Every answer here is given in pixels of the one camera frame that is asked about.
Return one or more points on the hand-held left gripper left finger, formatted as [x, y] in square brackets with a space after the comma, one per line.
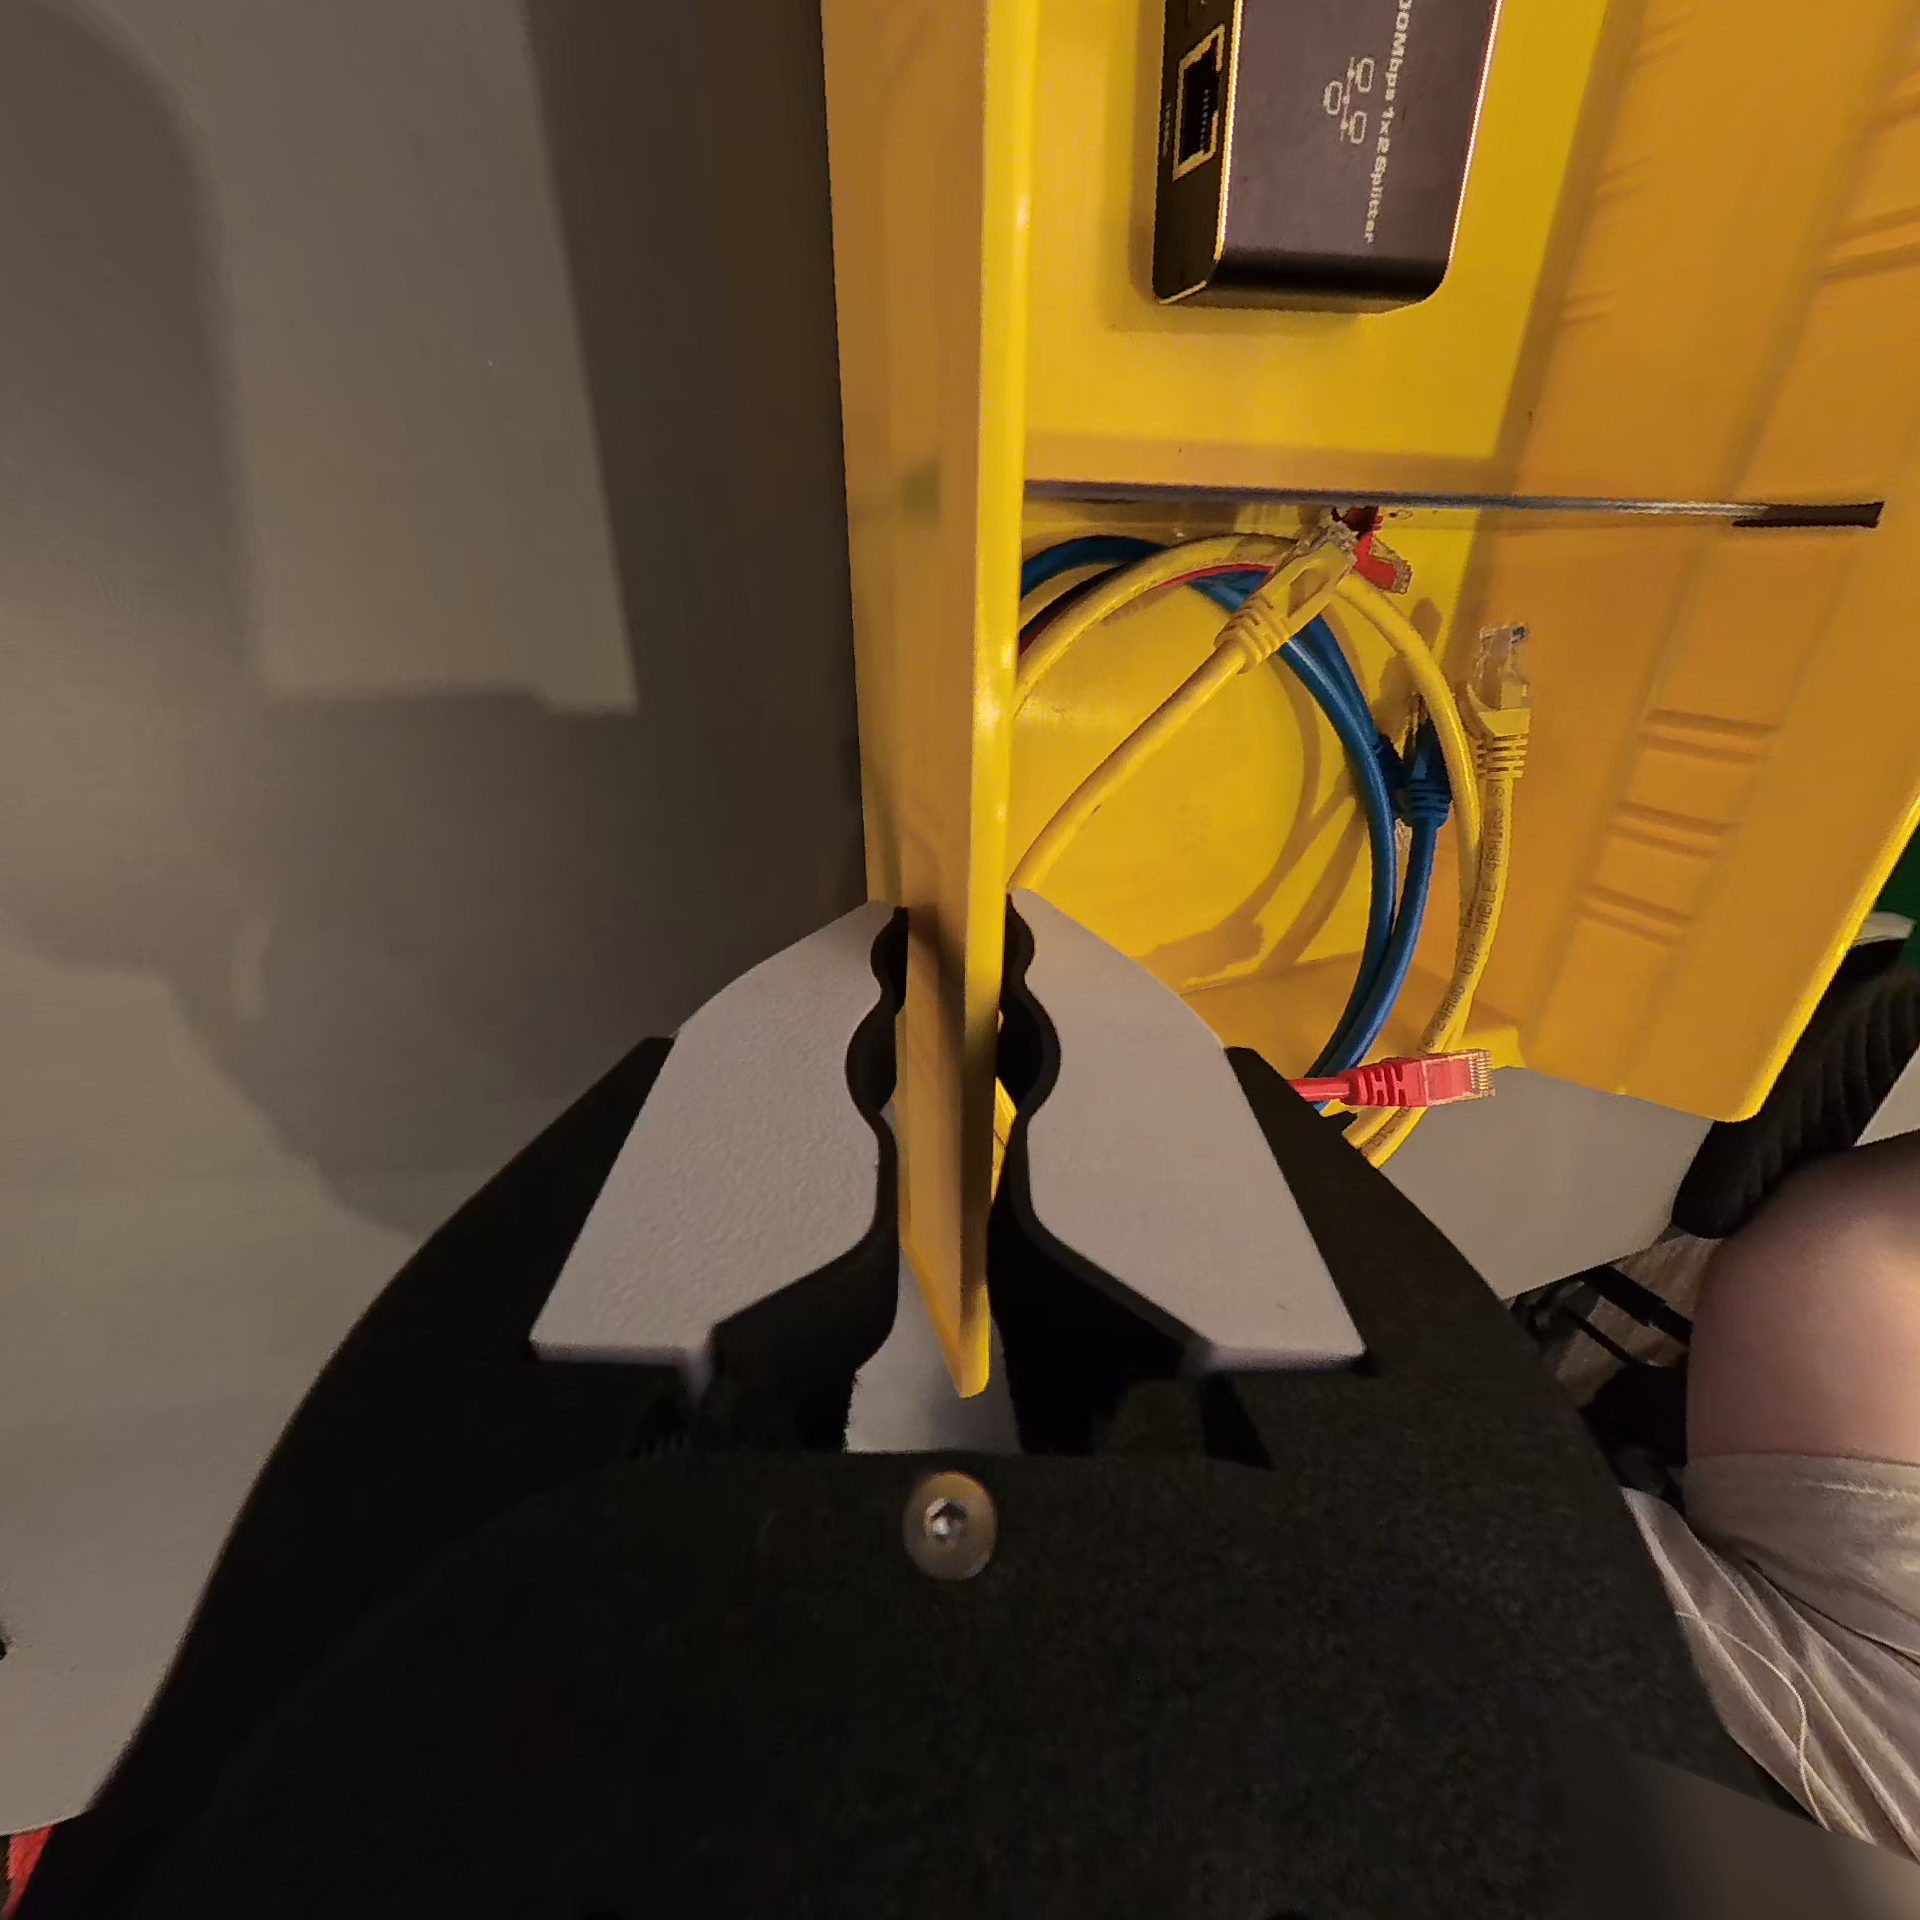
[721, 1172]

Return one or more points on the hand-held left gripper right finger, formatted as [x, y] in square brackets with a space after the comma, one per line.
[1154, 1184]

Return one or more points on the yellow plastic bin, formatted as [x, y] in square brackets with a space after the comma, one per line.
[1650, 375]

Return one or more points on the black ethernet splitter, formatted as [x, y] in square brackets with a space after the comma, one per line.
[1319, 182]

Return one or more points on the person's leg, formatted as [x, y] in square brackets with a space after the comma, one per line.
[1829, 1307]

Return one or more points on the grey shorts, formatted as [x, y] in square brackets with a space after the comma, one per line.
[1799, 1622]

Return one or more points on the black bin divider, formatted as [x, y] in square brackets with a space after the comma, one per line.
[1799, 518]

